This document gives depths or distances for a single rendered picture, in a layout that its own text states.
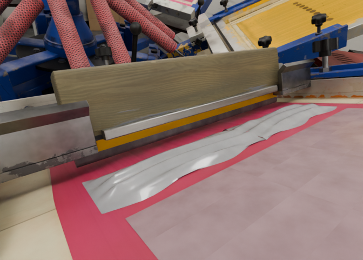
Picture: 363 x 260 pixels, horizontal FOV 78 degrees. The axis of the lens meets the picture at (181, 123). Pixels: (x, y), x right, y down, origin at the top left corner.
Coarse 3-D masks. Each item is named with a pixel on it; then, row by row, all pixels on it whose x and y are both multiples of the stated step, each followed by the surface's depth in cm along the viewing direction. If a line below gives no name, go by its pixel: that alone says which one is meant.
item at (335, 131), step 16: (256, 112) 39; (336, 112) 31; (352, 112) 30; (208, 128) 33; (224, 128) 32; (304, 128) 27; (320, 128) 26; (336, 128) 25; (352, 128) 24; (304, 144) 22; (320, 144) 21; (336, 144) 21; (352, 144) 20
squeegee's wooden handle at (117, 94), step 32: (128, 64) 25; (160, 64) 27; (192, 64) 29; (224, 64) 33; (256, 64) 37; (64, 96) 21; (96, 96) 23; (128, 96) 25; (160, 96) 27; (192, 96) 30; (224, 96) 33; (96, 128) 23
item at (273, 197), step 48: (288, 144) 22; (192, 192) 16; (240, 192) 15; (288, 192) 14; (336, 192) 14; (96, 240) 13; (144, 240) 12; (192, 240) 12; (240, 240) 11; (288, 240) 11; (336, 240) 10
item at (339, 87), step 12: (312, 84) 44; (324, 84) 42; (336, 84) 40; (348, 84) 39; (360, 84) 37; (288, 96) 48; (300, 96) 46; (312, 96) 44; (324, 96) 42; (336, 96) 41; (348, 96) 39; (360, 96) 38
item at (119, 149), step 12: (240, 108) 37; (252, 108) 38; (204, 120) 33; (216, 120) 34; (168, 132) 29; (180, 132) 30; (132, 144) 27; (144, 144) 28; (96, 156) 24; (108, 156) 25
